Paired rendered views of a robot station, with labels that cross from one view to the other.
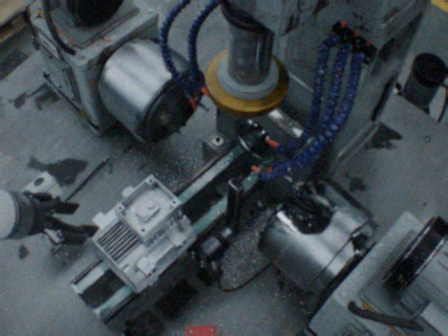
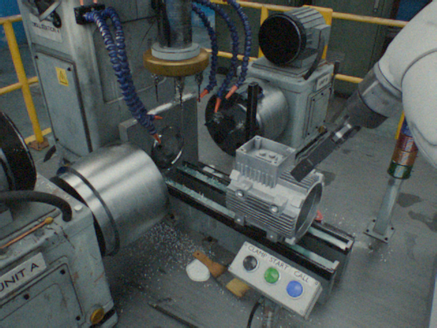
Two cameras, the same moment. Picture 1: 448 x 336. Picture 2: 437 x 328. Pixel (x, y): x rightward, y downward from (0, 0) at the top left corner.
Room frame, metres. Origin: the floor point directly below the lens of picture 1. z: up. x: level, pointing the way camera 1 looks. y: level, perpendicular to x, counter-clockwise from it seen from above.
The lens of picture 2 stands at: (0.68, 0.98, 1.64)
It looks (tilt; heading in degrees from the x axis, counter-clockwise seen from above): 33 degrees down; 266
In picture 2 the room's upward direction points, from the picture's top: 1 degrees clockwise
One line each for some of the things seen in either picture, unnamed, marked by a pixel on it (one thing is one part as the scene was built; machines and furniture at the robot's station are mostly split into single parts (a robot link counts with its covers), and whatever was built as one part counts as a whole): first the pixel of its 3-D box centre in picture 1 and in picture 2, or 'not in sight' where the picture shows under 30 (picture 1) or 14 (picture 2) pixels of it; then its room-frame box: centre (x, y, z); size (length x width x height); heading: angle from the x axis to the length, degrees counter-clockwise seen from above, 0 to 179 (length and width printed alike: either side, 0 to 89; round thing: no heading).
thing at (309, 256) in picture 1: (327, 242); (250, 114); (0.48, -0.26, 1.04); 0.41 x 0.25 x 0.25; 48
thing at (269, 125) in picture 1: (268, 135); (156, 152); (0.82, -0.11, 0.97); 0.30 x 0.11 x 0.34; 48
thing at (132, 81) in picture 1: (140, 79); (93, 208); (0.94, 0.26, 1.04); 0.37 x 0.25 x 0.25; 48
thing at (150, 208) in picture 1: (148, 211); (265, 161); (0.51, 0.17, 1.11); 0.12 x 0.11 x 0.07; 139
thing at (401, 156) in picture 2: not in sight; (405, 153); (0.10, 0.13, 1.10); 0.06 x 0.06 x 0.04
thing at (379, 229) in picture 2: not in sight; (396, 178); (0.10, 0.13, 1.01); 0.08 x 0.08 x 0.42; 48
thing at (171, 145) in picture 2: (253, 140); (169, 147); (0.77, -0.07, 1.02); 0.15 x 0.02 x 0.15; 48
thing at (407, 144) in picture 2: not in sight; (409, 139); (0.10, 0.13, 1.14); 0.06 x 0.06 x 0.04
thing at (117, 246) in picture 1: (140, 238); (275, 195); (0.48, 0.20, 1.02); 0.20 x 0.19 x 0.19; 139
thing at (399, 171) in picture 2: not in sight; (400, 166); (0.10, 0.13, 1.05); 0.06 x 0.06 x 0.04
